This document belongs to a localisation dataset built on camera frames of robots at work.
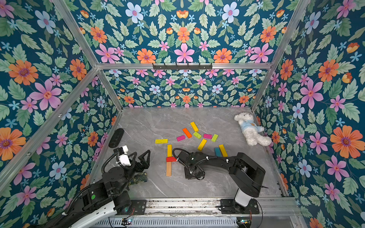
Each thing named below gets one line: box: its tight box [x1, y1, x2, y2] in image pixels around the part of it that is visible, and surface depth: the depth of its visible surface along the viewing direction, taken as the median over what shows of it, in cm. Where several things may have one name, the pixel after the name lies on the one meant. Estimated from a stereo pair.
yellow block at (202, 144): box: [197, 138, 208, 152], surface depth 99 cm
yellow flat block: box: [154, 138, 169, 144], surface depth 100 cm
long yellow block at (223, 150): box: [218, 144, 229, 158], surface depth 97 cm
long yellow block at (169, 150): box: [167, 144, 173, 158], surface depth 96 cm
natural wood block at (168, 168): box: [166, 161, 172, 177], surface depth 88 cm
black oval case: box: [108, 127, 125, 149], surface depth 100 cm
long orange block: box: [182, 127, 193, 139], surface depth 106 cm
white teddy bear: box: [234, 112, 273, 147], surface depth 99 cm
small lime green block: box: [211, 133, 220, 143], surface depth 103 cm
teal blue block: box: [214, 147, 223, 157], surface depth 95 cm
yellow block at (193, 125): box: [190, 121, 200, 132], surface depth 110 cm
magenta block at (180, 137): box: [176, 134, 186, 142], surface depth 104 cm
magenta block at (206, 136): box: [203, 133, 213, 140], surface depth 106 cm
